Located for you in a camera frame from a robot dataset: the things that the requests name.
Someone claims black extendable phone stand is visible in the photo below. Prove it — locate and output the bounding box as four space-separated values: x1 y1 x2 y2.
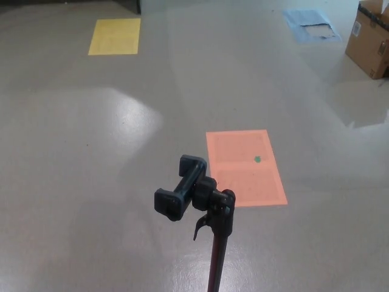
154 154 237 292

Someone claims orange paper sheet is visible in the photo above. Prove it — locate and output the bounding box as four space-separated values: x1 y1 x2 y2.
205 129 289 208

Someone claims yellow paper sheet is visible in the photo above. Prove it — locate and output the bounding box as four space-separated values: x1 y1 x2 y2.
88 18 142 56

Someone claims brown cardboard box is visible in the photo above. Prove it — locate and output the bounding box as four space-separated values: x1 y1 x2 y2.
345 0 389 80

